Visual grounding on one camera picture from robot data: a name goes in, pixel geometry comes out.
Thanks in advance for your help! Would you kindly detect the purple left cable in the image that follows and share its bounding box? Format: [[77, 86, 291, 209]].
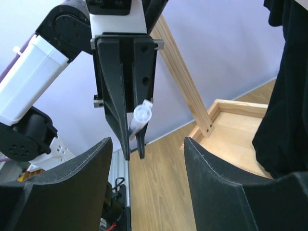
[[0, 33, 37, 84]]

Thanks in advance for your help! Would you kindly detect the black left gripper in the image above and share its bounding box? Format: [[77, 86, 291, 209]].
[[91, 33, 165, 161]]

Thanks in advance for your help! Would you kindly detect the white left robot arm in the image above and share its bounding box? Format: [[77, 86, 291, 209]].
[[0, 0, 167, 172]]

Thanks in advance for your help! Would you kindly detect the small clear pen cap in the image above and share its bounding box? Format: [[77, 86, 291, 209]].
[[133, 100, 153, 124]]

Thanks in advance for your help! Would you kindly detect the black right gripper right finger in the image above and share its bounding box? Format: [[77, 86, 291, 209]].
[[184, 137, 308, 231]]

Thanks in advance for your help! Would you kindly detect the dark purple pen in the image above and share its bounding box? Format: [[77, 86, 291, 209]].
[[128, 117, 145, 140]]

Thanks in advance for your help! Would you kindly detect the wooden clothes rack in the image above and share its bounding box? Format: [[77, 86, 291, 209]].
[[150, 14, 274, 180]]

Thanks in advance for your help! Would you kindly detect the black t-shirt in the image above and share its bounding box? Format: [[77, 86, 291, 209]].
[[252, 0, 308, 179]]

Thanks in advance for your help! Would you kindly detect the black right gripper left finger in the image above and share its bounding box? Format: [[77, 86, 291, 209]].
[[0, 137, 113, 231]]

